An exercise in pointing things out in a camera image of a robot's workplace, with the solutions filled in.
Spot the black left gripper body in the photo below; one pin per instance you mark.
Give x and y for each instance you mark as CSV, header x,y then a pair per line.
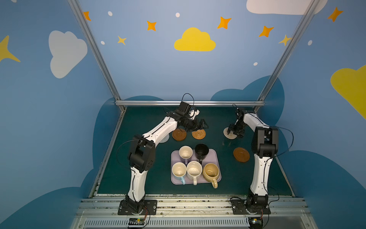
x,y
197,124

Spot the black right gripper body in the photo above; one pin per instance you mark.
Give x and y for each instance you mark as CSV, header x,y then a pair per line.
x,y
234,130

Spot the multicolour woven round coaster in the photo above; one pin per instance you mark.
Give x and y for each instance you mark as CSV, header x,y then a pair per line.
x,y
225,134

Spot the tan woven rattan coaster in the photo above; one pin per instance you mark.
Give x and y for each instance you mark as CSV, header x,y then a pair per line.
x,y
199,134

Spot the small brown wooden coaster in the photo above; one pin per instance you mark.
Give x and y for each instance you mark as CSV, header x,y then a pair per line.
x,y
241,155

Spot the lilac ceramic mug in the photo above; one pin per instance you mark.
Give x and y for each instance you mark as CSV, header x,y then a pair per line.
x,y
185,154

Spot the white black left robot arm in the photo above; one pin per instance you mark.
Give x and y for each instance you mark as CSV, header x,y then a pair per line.
x,y
142,152

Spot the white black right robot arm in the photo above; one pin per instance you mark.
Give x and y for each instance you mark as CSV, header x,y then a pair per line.
x,y
264,147

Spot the large brown wooden coaster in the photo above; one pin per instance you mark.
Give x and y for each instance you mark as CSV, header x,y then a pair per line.
x,y
179,135

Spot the black ceramic mug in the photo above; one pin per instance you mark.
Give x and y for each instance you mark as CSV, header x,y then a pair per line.
x,y
201,152

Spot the lilac plastic tray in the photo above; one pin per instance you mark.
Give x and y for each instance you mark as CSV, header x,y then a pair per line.
x,y
210,158

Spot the white cream ceramic mug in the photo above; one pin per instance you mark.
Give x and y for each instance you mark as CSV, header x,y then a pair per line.
x,y
194,171

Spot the yellow ceramic mug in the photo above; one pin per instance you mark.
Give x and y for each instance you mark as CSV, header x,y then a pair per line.
x,y
211,174

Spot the right small circuit board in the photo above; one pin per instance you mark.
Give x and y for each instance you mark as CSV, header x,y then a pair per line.
x,y
255,223

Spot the small circuit board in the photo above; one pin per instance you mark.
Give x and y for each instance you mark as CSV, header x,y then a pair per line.
x,y
136,223
255,223

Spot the left small circuit board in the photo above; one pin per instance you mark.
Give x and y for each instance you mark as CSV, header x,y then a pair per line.
x,y
136,223

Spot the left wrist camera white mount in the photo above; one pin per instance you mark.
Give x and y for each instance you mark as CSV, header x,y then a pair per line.
x,y
193,113

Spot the white woven rope coaster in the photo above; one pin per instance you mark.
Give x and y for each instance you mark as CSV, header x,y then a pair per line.
x,y
165,139

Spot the cream mug blue handle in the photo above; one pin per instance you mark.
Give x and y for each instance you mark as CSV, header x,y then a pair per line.
x,y
179,172

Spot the horizontal aluminium back rail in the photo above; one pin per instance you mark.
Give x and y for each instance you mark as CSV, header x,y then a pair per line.
x,y
195,103

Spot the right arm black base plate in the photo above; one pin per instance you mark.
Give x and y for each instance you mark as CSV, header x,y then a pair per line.
x,y
241,207

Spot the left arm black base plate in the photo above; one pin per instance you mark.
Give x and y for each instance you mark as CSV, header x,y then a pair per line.
x,y
148,207

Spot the left aluminium corner post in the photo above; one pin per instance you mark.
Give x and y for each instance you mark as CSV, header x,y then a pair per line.
x,y
79,15

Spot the aluminium corner post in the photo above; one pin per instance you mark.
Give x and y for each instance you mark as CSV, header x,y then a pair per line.
x,y
79,15
296,36

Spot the front aluminium base frame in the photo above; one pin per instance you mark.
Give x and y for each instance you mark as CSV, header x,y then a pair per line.
x,y
192,212

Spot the right aluminium corner post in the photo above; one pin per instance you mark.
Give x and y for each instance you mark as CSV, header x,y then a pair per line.
x,y
296,36

